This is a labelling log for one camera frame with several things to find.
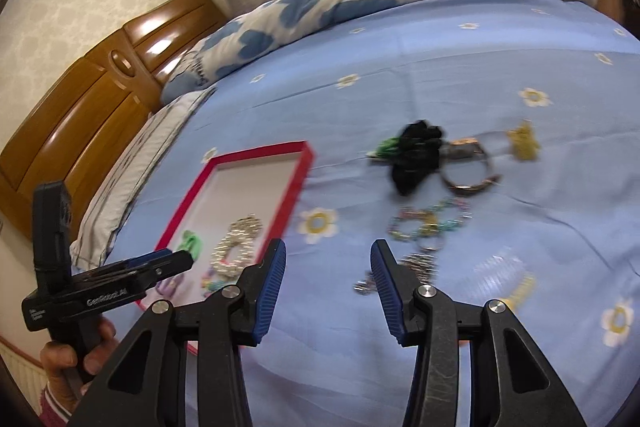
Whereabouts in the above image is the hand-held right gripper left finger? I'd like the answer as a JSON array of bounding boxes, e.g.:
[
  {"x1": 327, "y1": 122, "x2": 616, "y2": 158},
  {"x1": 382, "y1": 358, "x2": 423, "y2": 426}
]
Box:
[{"x1": 67, "y1": 238, "x2": 287, "y2": 427}]

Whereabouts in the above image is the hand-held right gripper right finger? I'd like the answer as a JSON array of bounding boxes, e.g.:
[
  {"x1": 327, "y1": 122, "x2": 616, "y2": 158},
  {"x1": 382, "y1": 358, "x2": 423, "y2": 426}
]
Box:
[{"x1": 370, "y1": 239, "x2": 588, "y2": 427}]

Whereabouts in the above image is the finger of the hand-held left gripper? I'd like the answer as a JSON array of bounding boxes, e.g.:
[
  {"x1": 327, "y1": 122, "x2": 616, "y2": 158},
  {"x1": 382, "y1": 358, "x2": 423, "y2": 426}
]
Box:
[
  {"x1": 134, "y1": 252, "x2": 195, "y2": 293},
  {"x1": 70, "y1": 248, "x2": 174, "y2": 284}
]

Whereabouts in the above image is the purple hair tie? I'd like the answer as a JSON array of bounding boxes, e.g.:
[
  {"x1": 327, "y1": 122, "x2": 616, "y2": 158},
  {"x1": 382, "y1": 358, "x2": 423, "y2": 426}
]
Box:
[{"x1": 155, "y1": 274, "x2": 187, "y2": 297}]

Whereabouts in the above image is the pale green braided hair tie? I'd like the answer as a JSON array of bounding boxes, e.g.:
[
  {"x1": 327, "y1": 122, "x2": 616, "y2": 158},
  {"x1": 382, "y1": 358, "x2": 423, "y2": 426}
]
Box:
[{"x1": 175, "y1": 231, "x2": 203, "y2": 260}]

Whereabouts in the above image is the silver chain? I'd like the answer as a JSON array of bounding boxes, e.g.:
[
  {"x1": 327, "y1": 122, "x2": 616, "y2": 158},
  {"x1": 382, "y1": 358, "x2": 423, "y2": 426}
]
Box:
[{"x1": 352, "y1": 252, "x2": 441, "y2": 298}]

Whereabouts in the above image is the silver pearl bracelet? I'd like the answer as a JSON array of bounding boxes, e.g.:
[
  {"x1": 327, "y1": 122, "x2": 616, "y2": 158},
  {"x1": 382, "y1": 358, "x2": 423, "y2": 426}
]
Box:
[{"x1": 210, "y1": 214, "x2": 263, "y2": 278}]

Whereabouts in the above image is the small sparkly hair clip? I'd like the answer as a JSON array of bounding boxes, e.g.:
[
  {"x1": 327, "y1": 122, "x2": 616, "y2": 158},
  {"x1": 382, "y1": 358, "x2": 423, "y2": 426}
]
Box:
[{"x1": 387, "y1": 206, "x2": 441, "y2": 243}]

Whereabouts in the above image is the red shallow box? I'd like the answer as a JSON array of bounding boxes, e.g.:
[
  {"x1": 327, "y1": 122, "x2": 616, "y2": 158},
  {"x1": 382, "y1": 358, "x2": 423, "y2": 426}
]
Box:
[{"x1": 134, "y1": 140, "x2": 316, "y2": 355}]

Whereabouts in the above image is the colourful bead bracelet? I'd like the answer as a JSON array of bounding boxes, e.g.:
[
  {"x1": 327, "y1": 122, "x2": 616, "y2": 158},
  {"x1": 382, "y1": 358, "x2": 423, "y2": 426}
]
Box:
[{"x1": 425, "y1": 198, "x2": 473, "y2": 233}]

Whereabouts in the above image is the clear comb with hearts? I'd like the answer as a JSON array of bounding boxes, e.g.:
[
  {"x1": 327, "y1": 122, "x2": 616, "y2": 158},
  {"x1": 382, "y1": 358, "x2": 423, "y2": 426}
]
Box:
[{"x1": 470, "y1": 247, "x2": 536, "y2": 313}]

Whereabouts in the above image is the black scrunchie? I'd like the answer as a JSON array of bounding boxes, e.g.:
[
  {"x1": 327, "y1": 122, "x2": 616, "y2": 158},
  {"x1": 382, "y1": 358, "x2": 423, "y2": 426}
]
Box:
[{"x1": 387, "y1": 119, "x2": 446, "y2": 198}]

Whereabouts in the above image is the bright green braided hair tie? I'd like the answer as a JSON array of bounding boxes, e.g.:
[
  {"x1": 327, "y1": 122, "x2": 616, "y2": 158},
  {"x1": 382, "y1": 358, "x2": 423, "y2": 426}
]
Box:
[{"x1": 367, "y1": 138, "x2": 401, "y2": 160}]

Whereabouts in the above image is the metal bangle bracelet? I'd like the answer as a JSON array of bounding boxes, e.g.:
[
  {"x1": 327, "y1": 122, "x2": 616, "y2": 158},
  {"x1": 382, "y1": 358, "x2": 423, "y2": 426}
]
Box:
[{"x1": 437, "y1": 137, "x2": 503, "y2": 198}]

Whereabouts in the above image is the yellow hair clip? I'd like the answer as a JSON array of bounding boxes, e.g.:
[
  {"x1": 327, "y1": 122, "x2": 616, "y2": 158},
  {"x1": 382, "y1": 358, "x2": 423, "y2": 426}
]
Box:
[{"x1": 506, "y1": 121, "x2": 541, "y2": 162}]

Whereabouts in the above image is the person's left forearm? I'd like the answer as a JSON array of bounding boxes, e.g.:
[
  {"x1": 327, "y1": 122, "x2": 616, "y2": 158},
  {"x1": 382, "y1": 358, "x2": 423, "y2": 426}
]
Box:
[{"x1": 36, "y1": 382, "x2": 82, "y2": 427}]

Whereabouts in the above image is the person's left hand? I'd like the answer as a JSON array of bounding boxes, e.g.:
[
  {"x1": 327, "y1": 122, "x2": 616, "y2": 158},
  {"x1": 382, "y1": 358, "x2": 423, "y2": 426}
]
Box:
[{"x1": 40, "y1": 317, "x2": 120, "y2": 408}]

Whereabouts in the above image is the grey striped pillow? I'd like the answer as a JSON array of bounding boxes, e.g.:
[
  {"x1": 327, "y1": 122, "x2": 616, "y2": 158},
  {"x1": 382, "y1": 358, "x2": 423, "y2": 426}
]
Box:
[{"x1": 70, "y1": 87, "x2": 218, "y2": 270}]

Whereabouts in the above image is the blue flowered bed sheet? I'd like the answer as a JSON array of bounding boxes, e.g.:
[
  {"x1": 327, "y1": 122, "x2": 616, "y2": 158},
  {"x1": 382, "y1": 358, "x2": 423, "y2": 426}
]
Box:
[{"x1": 70, "y1": 0, "x2": 640, "y2": 427}]

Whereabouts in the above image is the wooden headboard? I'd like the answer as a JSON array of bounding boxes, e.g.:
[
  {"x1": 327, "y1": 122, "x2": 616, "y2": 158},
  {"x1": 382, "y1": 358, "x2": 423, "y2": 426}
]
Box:
[{"x1": 0, "y1": 0, "x2": 226, "y2": 240}]

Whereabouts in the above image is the small colourful bead string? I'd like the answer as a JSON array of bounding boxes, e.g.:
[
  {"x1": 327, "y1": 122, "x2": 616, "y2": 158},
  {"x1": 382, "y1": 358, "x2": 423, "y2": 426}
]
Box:
[{"x1": 200, "y1": 274, "x2": 236, "y2": 303}]

